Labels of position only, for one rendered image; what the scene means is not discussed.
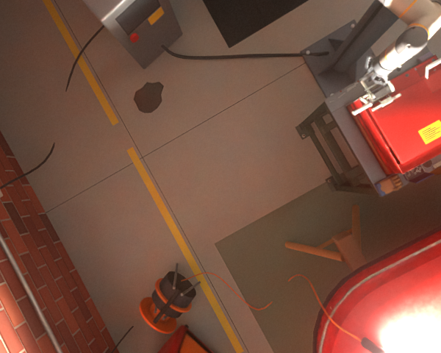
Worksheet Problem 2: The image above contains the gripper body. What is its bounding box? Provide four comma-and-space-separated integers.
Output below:
359, 58, 395, 93

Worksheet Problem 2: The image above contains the white latch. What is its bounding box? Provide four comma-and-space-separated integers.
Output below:
351, 92, 402, 117

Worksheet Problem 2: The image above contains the red lid with yellow label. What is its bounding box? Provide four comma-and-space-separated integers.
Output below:
352, 60, 441, 167

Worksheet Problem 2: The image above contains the orange fuse carrier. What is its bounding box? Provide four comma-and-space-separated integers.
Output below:
384, 174, 405, 192

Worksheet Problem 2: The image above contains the red dodgem car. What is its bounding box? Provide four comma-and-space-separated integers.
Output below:
312, 223, 441, 353

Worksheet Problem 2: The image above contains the black floor mat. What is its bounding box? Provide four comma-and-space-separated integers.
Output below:
201, 0, 310, 49

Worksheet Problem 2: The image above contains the wooden stool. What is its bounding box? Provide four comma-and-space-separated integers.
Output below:
284, 204, 369, 272

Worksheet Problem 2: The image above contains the grey-green floor mat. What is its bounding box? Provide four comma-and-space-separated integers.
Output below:
214, 175, 441, 353

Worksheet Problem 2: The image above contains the grey control cabinet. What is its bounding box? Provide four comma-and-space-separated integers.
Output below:
82, 0, 184, 70

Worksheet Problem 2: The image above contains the orange floor sign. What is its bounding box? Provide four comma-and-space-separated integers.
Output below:
157, 324, 211, 353

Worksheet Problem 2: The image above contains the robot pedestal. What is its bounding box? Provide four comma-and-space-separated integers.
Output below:
300, 0, 390, 101

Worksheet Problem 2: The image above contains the white lid handle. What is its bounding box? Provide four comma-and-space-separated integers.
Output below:
423, 56, 441, 80

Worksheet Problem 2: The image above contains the grey bench with dark frame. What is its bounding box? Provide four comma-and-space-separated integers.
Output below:
295, 43, 441, 198

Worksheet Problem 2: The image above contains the thick black cable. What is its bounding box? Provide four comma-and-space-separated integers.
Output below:
160, 43, 330, 60

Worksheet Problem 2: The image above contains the orange cable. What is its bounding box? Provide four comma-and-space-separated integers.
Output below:
179, 271, 274, 312
287, 274, 369, 343

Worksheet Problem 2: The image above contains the thin black cable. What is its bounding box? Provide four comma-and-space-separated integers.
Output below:
111, 325, 135, 353
65, 24, 106, 93
0, 142, 56, 189

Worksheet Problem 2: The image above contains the orange black cable reel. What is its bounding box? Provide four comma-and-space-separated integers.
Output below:
138, 263, 201, 335

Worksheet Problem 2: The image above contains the grey wall conduit pipe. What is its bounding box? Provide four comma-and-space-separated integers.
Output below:
0, 204, 64, 353

